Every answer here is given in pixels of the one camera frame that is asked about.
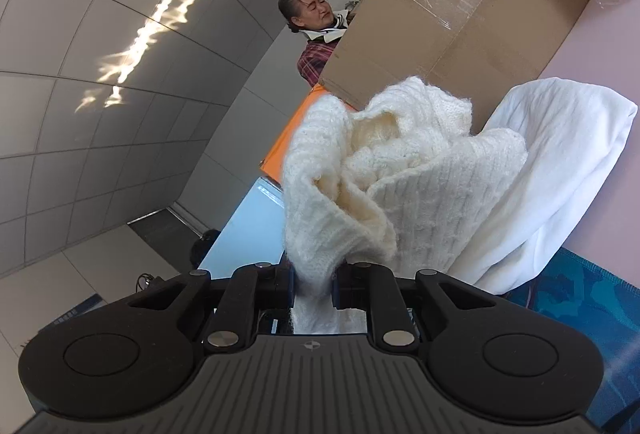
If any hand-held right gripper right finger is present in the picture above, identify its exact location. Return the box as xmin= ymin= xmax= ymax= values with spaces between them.
xmin=332 ymin=262 xmax=507 ymax=351

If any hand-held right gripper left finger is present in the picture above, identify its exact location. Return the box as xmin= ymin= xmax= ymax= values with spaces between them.
xmin=124 ymin=263 xmax=296 ymax=351

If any white knit sweater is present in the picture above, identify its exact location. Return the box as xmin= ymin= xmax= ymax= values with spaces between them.
xmin=281 ymin=75 xmax=530 ymax=335

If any large light blue box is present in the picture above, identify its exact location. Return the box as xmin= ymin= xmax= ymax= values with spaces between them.
xmin=199 ymin=175 xmax=292 ymax=276

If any dark ceiling vent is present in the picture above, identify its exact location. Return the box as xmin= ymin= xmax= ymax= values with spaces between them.
xmin=126 ymin=205 xmax=205 ymax=265

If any orange board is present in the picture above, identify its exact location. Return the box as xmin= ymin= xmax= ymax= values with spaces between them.
xmin=260 ymin=83 xmax=327 ymax=183

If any teal patterned mat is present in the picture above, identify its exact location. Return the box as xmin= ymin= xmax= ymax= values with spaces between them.
xmin=504 ymin=247 xmax=640 ymax=417

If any white smooth cloth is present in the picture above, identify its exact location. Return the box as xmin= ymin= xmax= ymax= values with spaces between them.
xmin=447 ymin=77 xmax=639 ymax=295

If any brown cardboard box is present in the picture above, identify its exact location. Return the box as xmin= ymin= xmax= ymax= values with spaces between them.
xmin=317 ymin=0 xmax=592 ymax=135

